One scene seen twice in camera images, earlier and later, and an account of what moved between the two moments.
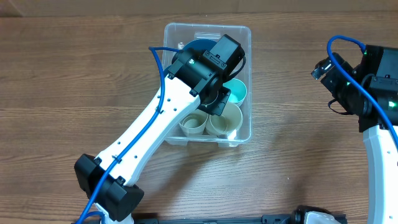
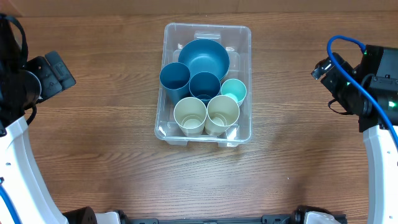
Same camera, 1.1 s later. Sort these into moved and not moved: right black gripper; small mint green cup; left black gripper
Moved: left black gripper
Not moved: small mint green cup; right black gripper
